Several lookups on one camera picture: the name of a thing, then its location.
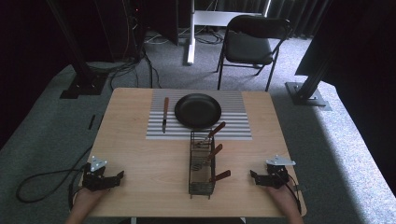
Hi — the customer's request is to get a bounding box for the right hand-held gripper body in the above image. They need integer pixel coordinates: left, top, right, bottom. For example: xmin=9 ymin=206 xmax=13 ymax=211
xmin=263 ymin=154 xmax=297 ymax=189

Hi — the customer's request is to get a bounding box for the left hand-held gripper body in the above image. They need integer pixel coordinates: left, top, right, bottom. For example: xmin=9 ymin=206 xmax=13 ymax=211
xmin=81 ymin=155 xmax=110 ymax=192

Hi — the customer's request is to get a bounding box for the person's left hand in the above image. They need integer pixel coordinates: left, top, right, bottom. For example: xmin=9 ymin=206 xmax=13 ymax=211
xmin=72 ymin=185 xmax=110 ymax=217

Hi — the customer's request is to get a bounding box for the person's right hand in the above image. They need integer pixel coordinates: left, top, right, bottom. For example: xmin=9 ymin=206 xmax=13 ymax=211
xmin=266 ymin=183 xmax=303 ymax=217

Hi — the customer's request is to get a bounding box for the grey striped placemat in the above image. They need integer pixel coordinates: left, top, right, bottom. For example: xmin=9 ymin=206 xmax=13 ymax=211
xmin=146 ymin=89 xmax=253 ymax=141

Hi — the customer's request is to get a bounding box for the black frying pan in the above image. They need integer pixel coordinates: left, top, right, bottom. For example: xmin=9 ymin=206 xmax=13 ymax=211
xmin=174 ymin=92 xmax=222 ymax=131

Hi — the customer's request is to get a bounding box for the black metal stand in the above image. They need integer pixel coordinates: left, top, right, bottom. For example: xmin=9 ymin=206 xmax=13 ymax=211
xmin=46 ymin=0 xmax=108 ymax=100
xmin=285 ymin=52 xmax=333 ymax=112

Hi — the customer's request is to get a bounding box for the black folding chair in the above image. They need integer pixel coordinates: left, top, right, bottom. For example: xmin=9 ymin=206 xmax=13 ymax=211
xmin=216 ymin=14 xmax=293 ymax=92

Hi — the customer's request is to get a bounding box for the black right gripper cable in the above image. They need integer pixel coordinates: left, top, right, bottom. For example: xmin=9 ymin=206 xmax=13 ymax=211
xmin=286 ymin=174 xmax=303 ymax=216

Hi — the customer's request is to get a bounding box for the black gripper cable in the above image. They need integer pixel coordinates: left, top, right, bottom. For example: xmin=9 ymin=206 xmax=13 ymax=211
xmin=15 ymin=145 xmax=94 ymax=211
xmin=286 ymin=174 xmax=303 ymax=216

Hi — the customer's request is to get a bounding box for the wooden-handled small utensil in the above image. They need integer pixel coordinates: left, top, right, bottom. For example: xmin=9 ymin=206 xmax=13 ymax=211
xmin=208 ymin=169 xmax=233 ymax=184

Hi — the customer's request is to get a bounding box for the wooden-handled spoon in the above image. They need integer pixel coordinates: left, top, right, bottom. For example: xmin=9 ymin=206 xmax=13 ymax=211
xmin=191 ymin=143 xmax=224 ymax=172

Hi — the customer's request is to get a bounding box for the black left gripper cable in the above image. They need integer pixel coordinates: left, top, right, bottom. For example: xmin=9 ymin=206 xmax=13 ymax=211
xmin=15 ymin=145 xmax=94 ymax=211

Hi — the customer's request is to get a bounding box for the black wire cutlery rack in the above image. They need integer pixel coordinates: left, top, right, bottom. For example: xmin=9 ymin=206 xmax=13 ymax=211
xmin=188 ymin=130 xmax=217 ymax=200

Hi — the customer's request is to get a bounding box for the wooden-handled fork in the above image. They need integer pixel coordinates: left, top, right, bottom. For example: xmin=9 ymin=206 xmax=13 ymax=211
xmin=195 ymin=120 xmax=227 ymax=147

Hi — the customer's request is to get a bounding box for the wooden-handled table knife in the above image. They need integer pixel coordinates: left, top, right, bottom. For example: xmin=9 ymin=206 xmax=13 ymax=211
xmin=162 ymin=96 xmax=170 ymax=134

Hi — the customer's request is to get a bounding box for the bundle of floor cables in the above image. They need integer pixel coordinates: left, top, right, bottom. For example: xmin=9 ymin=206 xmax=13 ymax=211
xmin=87 ymin=27 xmax=225 ymax=91

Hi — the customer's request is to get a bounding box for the white desk frame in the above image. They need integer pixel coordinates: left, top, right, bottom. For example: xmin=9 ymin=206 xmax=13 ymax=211
xmin=186 ymin=0 xmax=271 ymax=66

